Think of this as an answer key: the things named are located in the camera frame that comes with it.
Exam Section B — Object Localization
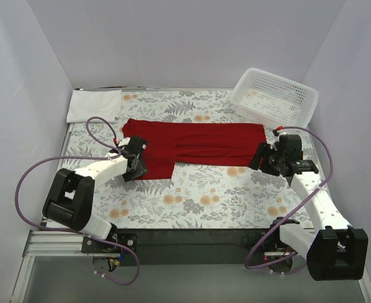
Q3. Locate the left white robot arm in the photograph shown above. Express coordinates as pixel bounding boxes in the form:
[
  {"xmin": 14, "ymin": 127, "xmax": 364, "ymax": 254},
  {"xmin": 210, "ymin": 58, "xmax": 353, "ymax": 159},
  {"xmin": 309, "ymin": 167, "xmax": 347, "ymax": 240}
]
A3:
[{"xmin": 42, "ymin": 136, "xmax": 148, "ymax": 253}]

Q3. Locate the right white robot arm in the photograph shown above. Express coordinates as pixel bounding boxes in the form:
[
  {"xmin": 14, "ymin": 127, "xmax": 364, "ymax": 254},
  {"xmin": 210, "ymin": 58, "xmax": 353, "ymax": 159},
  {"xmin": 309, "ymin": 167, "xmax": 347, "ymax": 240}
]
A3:
[{"xmin": 249, "ymin": 133, "xmax": 368, "ymax": 281}]

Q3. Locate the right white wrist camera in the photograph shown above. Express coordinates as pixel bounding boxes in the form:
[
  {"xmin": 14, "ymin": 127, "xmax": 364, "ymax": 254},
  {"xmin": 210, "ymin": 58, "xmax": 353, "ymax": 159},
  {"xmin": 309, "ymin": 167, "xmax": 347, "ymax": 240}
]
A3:
[{"xmin": 271, "ymin": 126, "xmax": 288, "ymax": 149}]

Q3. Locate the folded white t-shirt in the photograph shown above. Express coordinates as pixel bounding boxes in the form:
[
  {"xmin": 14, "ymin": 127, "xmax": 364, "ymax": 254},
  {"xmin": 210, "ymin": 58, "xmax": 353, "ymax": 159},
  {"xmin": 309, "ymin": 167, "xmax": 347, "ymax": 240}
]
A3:
[{"xmin": 66, "ymin": 90, "xmax": 122, "ymax": 124}]

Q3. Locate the white plastic basket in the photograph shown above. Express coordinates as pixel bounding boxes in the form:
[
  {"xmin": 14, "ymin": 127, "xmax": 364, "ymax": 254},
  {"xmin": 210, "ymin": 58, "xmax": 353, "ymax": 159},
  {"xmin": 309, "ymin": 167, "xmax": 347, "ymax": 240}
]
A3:
[{"xmin": 230, "ymin": 68, "xmax": 319, "ymax": 129}]

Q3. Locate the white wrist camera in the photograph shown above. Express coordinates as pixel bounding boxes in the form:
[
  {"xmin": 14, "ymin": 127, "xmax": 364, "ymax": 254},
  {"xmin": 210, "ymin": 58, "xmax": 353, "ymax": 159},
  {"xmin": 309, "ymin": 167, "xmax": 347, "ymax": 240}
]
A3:
[
  {"xmin": 271, "ymin": 126, "xmax": 288, "ymax": 149},
  {"xmin": 114, "ymin": 137, "xmax": 131, "ymax": 149}
]

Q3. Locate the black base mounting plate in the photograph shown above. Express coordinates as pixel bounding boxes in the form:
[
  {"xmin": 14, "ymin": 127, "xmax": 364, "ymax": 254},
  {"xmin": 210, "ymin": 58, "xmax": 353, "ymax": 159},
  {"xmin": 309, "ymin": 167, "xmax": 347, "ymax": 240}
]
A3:
[{"xmin": 81, "ymin": 229, "xmax": 293, "ymax": 265}]

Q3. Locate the floral patterned table mat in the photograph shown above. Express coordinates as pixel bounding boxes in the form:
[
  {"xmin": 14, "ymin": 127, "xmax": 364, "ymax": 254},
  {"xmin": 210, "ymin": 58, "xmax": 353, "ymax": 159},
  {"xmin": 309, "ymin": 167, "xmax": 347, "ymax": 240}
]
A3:
[{"xmin": 62, "ymin": 90, "xmax": 312, "ymax": 229}]

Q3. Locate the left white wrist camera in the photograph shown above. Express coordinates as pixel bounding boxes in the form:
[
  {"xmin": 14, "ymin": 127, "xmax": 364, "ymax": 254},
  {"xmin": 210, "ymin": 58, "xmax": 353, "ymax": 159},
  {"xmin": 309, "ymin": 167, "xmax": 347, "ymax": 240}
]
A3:
[{"xmin": 114, "ymin": 137, "xmax": 131, "ymax": 149}]

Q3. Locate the red t-shirt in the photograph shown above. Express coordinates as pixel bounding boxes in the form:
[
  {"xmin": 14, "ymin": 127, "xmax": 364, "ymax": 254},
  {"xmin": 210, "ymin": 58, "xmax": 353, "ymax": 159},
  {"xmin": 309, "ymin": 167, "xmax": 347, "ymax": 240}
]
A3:
[{"xmin": 122, "ymin": 119, "xmax": 266, "ymax": 180}]

